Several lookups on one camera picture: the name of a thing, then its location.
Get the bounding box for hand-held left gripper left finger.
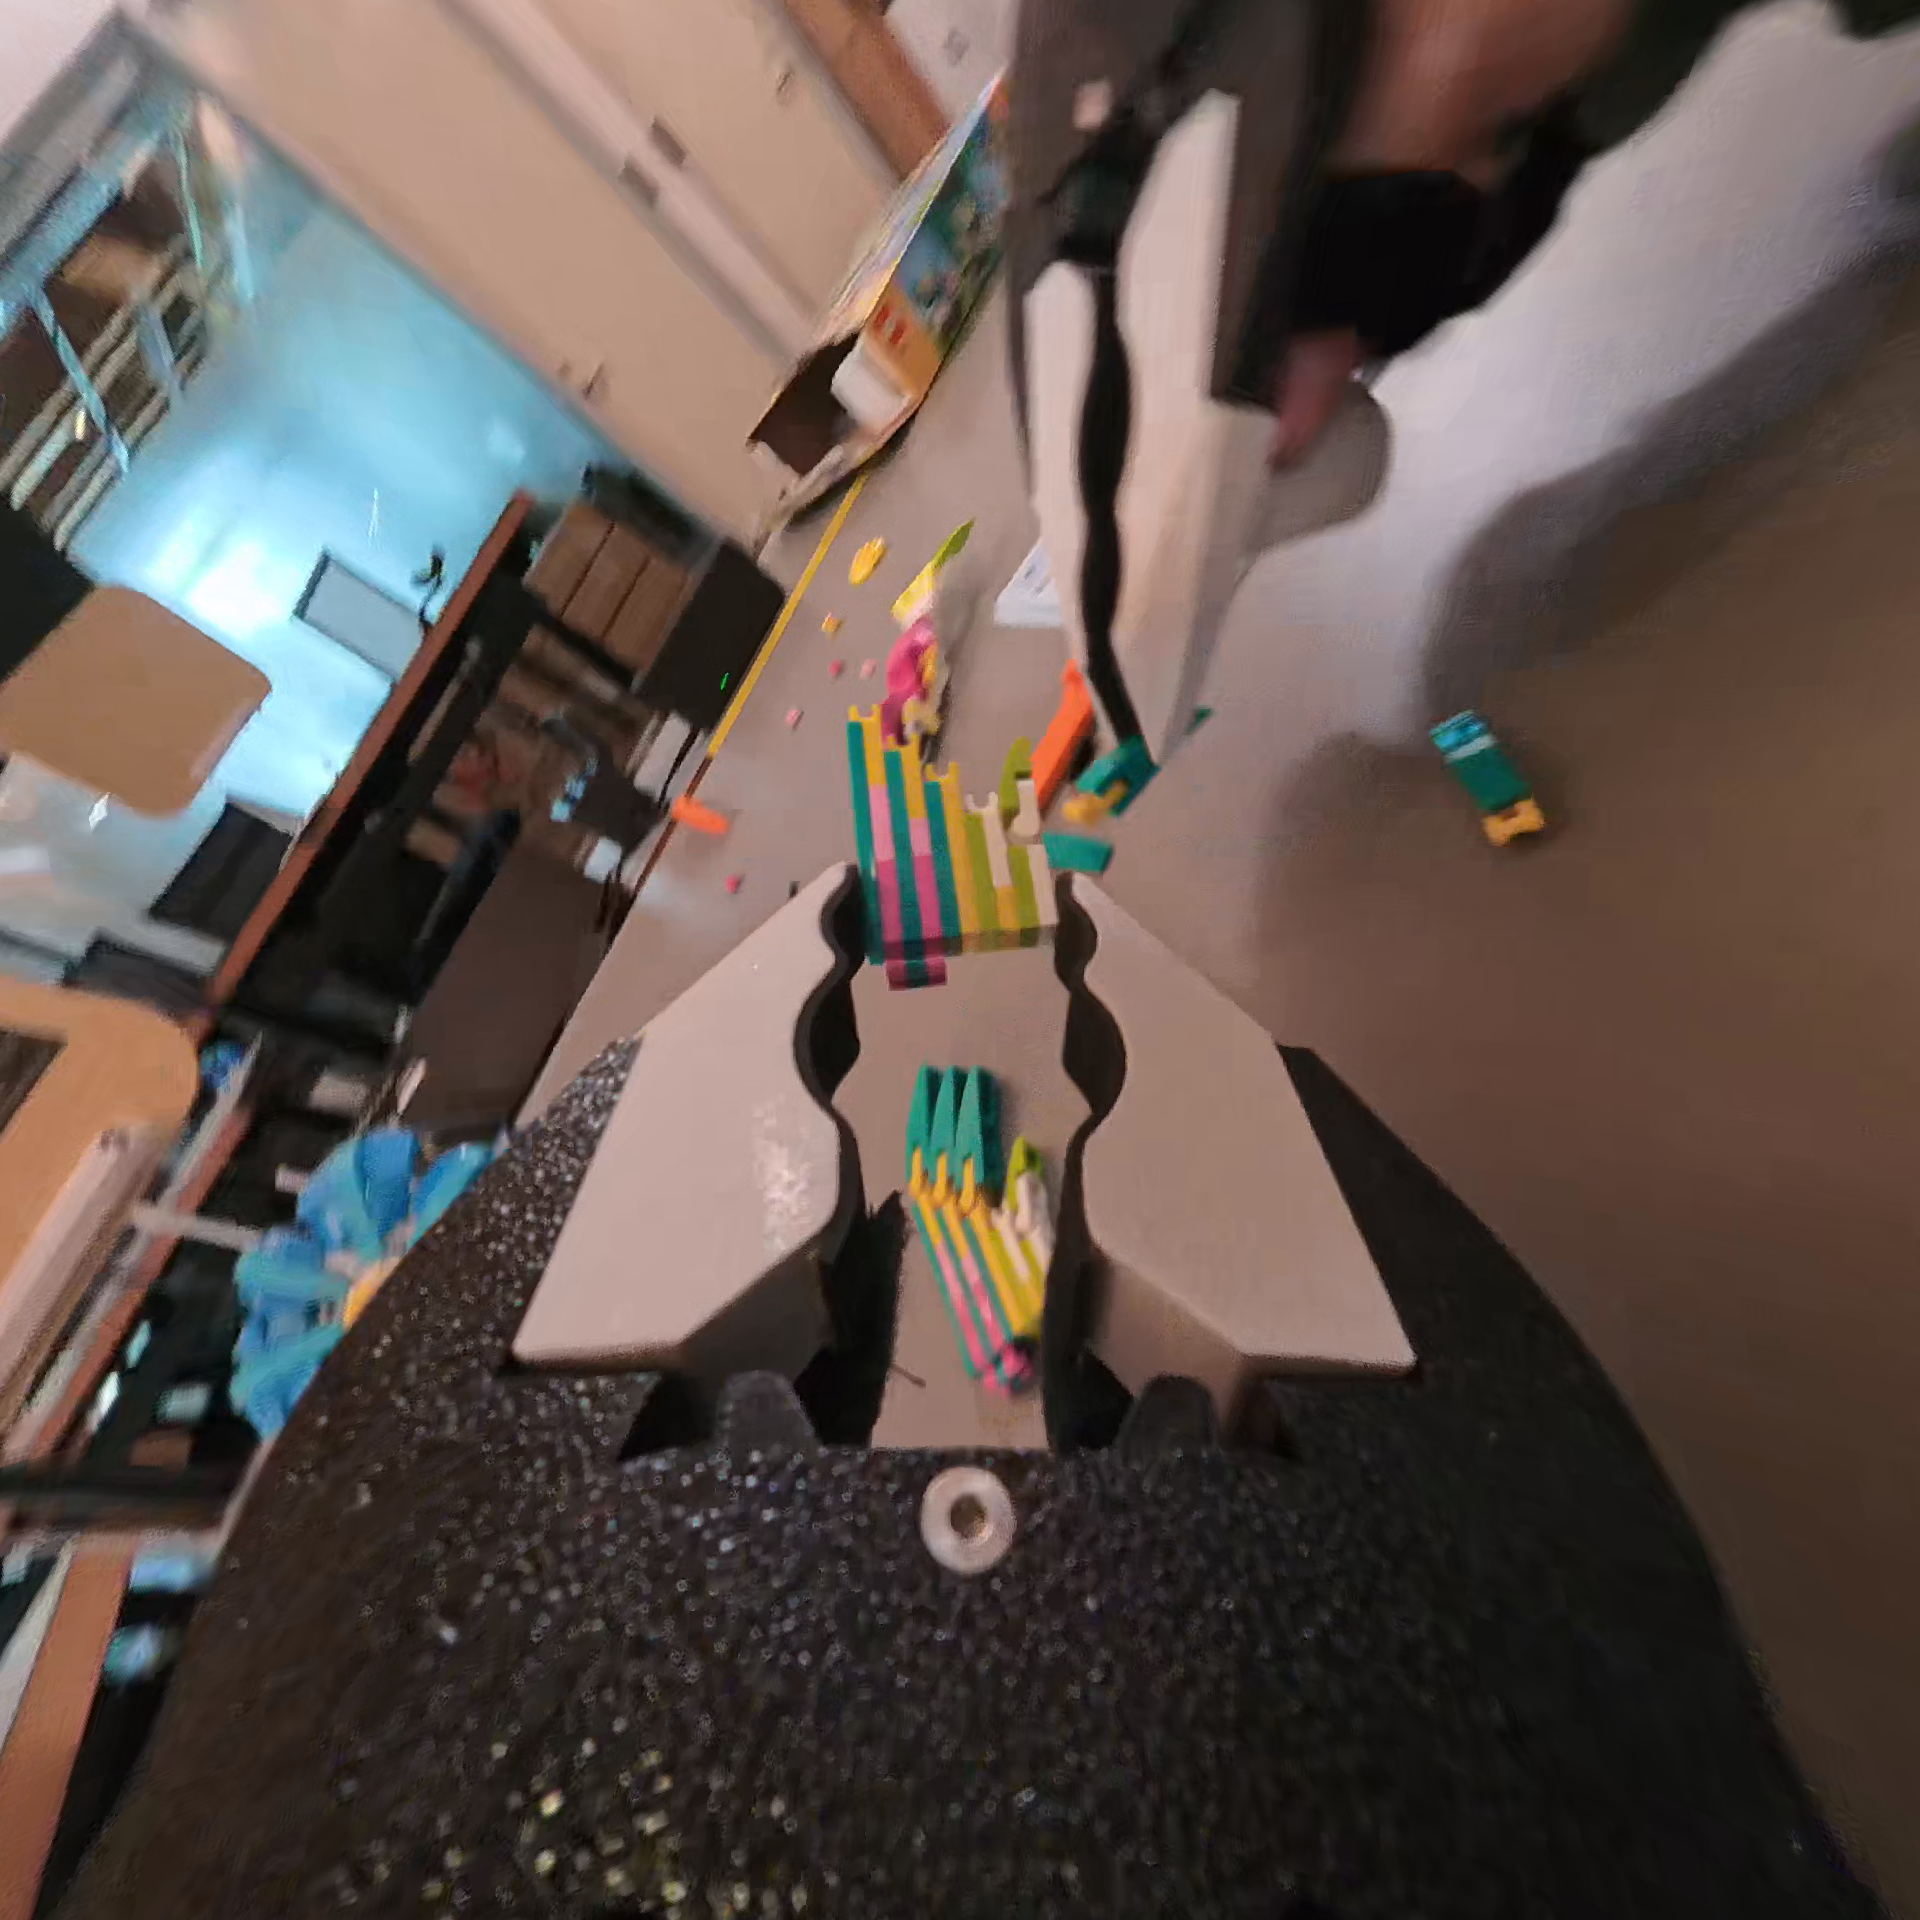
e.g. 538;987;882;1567
513;862;906;1412

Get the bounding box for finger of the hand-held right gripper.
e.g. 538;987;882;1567
1021;257;1158;746
1117;90;1393;726

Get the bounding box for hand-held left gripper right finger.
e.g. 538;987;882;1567
1047;875;1423;1429

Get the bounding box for striped lego wing without feathers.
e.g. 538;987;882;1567
845;702;1063;992

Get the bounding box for teal lego feather yellow clip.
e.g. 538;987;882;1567
1063;732;1160;823
1428;708;1548;852

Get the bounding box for person's right forearm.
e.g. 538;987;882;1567
1356;0;1920;737

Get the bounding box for lime yellow lego leaf piece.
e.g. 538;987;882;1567
892;515;979;627

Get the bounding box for lego set cardboard box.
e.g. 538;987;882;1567
747;71;1011;529

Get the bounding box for striped lego wing with feathers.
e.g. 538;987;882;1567
900;1062;1056;1394

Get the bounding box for pink lego bird body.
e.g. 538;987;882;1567
882;612;950;746

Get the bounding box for person's right hand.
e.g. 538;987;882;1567
1272;0;1609;469

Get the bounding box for yellow tape strip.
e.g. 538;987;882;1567
702;467;876;770

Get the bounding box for blue cloth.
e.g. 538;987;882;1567
228;1127;501;1446

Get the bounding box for black computer case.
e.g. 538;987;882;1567
642;535;793;740

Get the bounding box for wooden shelf unit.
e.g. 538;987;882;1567
202;491;679;1052

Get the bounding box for stacked cardboard boxes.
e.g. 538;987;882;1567
522;497;711;665

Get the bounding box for wooden chair seat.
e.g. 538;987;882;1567
0;582;276;822

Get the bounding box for white wall cabinets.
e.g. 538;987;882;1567
143;0;962;533

